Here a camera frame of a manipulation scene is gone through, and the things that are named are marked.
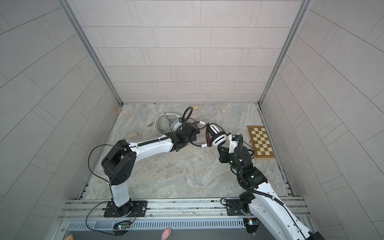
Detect black and white headphones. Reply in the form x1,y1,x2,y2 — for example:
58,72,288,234
191,121,231,148

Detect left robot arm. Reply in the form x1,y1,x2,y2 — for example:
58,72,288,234
102,107,200,217

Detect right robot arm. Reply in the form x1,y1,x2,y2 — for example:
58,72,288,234
218,135,324,240

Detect wooden chessboard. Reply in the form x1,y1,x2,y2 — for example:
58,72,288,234
247,126,275,160

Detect right circuit board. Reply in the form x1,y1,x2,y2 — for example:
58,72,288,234
243,218,260,235

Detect circuit board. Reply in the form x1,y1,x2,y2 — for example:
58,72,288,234
113,221,131,231
243,218,260,235

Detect pink plush toy centre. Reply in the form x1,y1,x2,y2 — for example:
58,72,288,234
161,228,172,240

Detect left circuit board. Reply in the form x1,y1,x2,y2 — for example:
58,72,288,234
113,221,131,231

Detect wooden piece bottom left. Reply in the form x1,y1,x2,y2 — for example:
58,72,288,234
64,234,75,240

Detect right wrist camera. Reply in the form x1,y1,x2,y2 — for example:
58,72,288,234
228,135,240,154

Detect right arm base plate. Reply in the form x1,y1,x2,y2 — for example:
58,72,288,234
224,199,252,216

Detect aluminium mounting rail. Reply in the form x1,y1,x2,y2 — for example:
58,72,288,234
56,196,310,221

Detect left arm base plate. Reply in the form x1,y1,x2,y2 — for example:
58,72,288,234
104,200,148,218

